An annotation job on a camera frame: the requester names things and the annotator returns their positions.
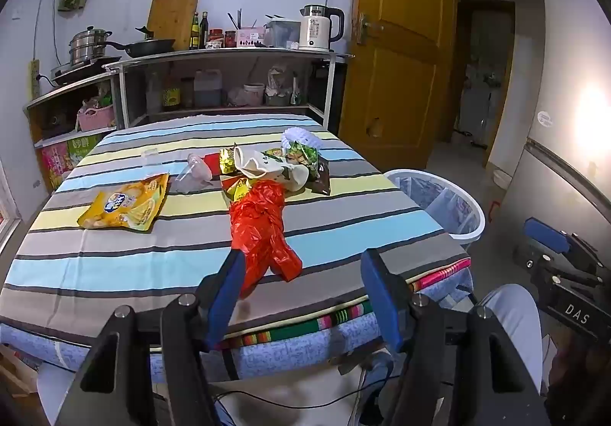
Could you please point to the white ribbed paper cup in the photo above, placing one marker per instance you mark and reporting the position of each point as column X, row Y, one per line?
column 300, row 137

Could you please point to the colourful woven blanket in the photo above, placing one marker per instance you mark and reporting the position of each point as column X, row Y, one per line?
column 334, row 318

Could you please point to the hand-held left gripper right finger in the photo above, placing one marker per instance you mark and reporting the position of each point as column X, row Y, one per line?
column 382, row 297

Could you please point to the black induction cooker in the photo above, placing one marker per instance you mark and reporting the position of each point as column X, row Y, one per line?
column 81, row 70

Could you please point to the red snack packet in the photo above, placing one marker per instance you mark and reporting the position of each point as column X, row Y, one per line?
column 228, row 161

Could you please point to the white electric kettle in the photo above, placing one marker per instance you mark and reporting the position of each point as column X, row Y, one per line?
column 315, row 29

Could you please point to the dark snack wrapper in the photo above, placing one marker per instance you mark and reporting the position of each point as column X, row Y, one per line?
column 322, row 180

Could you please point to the clear plastic bottle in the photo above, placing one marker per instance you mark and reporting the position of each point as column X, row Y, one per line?
column 152, row 96

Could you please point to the bundle of chopsticks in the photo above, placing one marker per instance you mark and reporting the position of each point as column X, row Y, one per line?
column 238, row 17

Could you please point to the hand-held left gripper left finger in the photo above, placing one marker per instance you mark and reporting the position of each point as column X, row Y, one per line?
column 229, row 292

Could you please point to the low wooden shelf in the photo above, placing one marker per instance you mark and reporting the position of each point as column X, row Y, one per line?
column 71, row 84

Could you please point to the yellow snack wrapper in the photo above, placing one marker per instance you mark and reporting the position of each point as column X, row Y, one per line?
column 238, row 189

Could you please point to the pink snack box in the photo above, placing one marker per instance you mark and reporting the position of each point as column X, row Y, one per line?
column 55, row 165

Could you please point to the clear storage container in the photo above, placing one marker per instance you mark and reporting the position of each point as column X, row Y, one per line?
column 282, row 33

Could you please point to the black frying pan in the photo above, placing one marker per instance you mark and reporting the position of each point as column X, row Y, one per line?
column 148, row 46

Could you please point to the green glass bottle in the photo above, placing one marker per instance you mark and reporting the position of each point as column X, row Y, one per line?
column 297, row 94

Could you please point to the pink plastic bucket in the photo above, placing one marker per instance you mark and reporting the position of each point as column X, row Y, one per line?
column 254, row 95

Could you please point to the steel steamer pot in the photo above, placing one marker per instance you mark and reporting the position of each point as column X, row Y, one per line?
column 88, row 48

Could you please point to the person's jeans leg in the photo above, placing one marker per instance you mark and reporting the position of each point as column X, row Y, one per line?
column 515, row 321

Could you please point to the pink plastic basket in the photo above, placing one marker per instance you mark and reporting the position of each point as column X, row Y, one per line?
column 95, row 118

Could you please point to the green snack box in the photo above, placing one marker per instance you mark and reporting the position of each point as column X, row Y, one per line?
column 83, row 149

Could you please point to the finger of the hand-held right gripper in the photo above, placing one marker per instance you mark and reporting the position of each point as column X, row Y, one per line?
column 546, row 235
column 530, row 259

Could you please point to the white metal shelf unit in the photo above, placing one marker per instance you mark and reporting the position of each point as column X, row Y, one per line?
column 229, row 54

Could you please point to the large dark liquid jug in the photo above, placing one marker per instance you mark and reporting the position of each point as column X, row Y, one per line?
column 207, row 89

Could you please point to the clear bin liner bag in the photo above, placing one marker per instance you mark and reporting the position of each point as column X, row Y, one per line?
column 439, row 201

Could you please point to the wall power strip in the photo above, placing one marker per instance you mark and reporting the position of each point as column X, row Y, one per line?
column 34, row 80

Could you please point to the clear plastic cup red lid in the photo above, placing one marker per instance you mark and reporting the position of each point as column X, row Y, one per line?
column 191, row 175

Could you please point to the blue patterned mattress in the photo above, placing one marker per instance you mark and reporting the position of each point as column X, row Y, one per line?
column 286, row 354

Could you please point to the wooden door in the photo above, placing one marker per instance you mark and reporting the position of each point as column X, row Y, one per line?
column 396, row 72

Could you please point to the red plastic bag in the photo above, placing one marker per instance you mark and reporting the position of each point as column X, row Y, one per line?
column 257, row 225

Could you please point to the white floor basin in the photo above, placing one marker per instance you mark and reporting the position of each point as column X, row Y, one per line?
column 502, row 177

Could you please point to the small red jar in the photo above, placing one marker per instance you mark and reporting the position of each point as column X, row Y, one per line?
column 230, row 38

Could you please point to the yellow chip bag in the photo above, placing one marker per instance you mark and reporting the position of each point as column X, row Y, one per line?
column 124, row 204

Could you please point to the crumpled plastic bags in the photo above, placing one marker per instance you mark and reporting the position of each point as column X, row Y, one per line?
column 279, row 82

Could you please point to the pale green snack packet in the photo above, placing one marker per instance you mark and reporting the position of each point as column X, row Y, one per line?
column 257, row 165

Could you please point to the dark sauce bottle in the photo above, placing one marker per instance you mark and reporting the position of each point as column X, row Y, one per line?
column 205, row 32
column 194, row 34

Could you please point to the pink utensil holder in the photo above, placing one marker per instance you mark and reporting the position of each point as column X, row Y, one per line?
column 250, row 38

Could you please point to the red sauce jar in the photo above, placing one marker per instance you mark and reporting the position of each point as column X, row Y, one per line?
column 215, row 39

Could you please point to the yellow label oil bottle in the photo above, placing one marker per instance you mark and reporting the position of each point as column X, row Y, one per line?
column 171, row 96

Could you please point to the white plastic trash basket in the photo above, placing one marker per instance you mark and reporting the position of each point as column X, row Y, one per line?
column 473, row 228

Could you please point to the wooden cutting board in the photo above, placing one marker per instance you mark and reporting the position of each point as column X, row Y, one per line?
column 174, row 17

